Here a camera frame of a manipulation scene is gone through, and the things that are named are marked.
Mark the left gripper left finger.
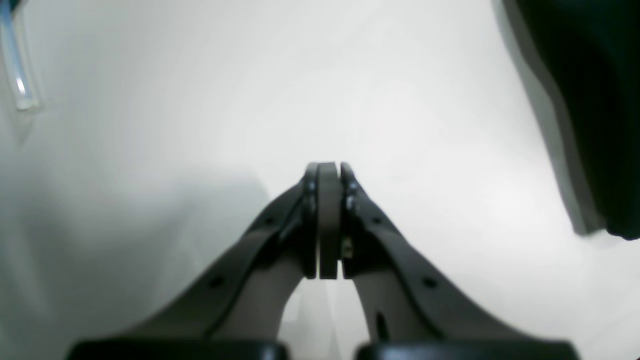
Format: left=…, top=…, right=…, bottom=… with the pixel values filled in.
left=67, top=162, right=341, bottom=360

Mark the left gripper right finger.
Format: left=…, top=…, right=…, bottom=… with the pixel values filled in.
left=340, top=162, right=579, bottom=360

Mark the black T-shirt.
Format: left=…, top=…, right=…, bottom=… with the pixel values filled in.
left=503, top=0, right=640, bottom=240

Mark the clear glue stick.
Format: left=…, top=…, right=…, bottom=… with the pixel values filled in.
left=0, top=0, right=40, bottom=112

